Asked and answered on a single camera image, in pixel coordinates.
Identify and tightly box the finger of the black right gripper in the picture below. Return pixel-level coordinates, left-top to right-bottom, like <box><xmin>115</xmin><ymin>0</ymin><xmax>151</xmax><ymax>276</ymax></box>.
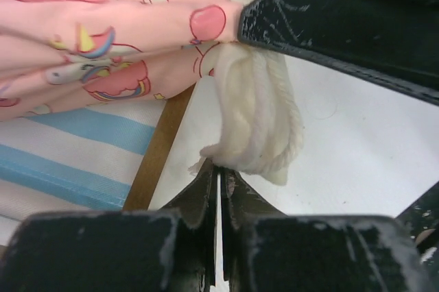
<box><xmin>396</xmin><ymin>183</ymin><xmax>438</xmax><ymax>247</ymax></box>
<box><xmin>237</xmin><ymin>0</ymin><xmax>438</xmax><ymax>105</ymax></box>

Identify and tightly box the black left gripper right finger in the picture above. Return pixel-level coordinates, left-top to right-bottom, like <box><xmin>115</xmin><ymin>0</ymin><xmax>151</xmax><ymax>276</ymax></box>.
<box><xmin>219</xmin><ymin>169</ymin><xmax>436</xmax><ymax>291</ymax></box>

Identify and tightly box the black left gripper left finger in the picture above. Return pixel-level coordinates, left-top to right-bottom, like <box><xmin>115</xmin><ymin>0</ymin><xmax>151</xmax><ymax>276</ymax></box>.
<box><xmin>1</xmin><ymin>160</ymin><xmax>217</xmax><ymax>291</ymax></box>

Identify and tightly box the wooden striped pet bed frame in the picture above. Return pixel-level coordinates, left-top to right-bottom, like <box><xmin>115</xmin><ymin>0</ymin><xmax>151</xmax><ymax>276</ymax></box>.
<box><xmin>0</xmin><ymin>89</ymin><xmax>195</xmax><ymax>228</ymax></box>

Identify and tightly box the pink unicorn print mattress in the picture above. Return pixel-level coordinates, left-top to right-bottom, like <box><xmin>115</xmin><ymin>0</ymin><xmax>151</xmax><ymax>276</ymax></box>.
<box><xmin>1</xmin><ymin>0</ymin><xmax>302</xmax><ymax>186</ymax></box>

